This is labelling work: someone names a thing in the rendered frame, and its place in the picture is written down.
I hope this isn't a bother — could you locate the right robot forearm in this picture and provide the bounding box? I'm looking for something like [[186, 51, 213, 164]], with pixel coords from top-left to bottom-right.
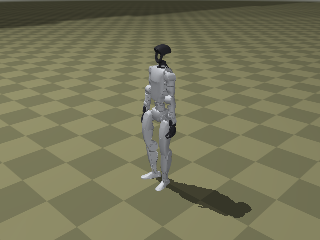
[[143, 91, 152, 112]]

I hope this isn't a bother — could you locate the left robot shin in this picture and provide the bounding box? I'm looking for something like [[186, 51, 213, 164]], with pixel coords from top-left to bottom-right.
[[161, 150, 173, 183]]

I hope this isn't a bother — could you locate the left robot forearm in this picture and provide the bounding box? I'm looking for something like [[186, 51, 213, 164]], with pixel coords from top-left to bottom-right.
[[167, 97, 177, 125]]

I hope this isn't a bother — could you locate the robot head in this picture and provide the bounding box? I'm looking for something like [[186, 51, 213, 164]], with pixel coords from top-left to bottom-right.
[[154, 44, 172, 69]]

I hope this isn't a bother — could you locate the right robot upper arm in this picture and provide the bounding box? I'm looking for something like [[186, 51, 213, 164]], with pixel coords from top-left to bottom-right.
[[145, 66, 154, 94]]

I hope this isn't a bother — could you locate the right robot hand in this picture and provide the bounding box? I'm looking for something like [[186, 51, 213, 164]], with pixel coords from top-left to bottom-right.
[[141, 106, 146, 123]]

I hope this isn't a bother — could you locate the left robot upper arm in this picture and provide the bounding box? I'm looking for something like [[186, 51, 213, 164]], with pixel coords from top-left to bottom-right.
[[164, 71, 176, 105]]

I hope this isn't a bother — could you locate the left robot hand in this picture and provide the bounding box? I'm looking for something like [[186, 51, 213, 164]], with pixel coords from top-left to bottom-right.
[[165, 120, 177, 139]]

